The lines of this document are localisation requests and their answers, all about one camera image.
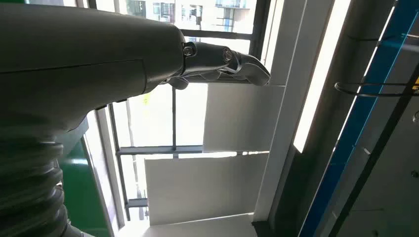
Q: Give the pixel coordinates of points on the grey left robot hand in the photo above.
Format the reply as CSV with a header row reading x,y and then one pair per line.
x,y
82,65

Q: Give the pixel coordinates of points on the green table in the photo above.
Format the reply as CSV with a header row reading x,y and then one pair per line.
x,y
82,196

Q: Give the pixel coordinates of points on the white board panel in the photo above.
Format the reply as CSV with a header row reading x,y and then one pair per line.
x,y
203,189
242,117

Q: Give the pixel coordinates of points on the blue beam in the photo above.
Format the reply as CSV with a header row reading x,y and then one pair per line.
x,y
360,114

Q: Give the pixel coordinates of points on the black diagonal bar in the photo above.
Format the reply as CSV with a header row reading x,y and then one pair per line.
x,y
376,153

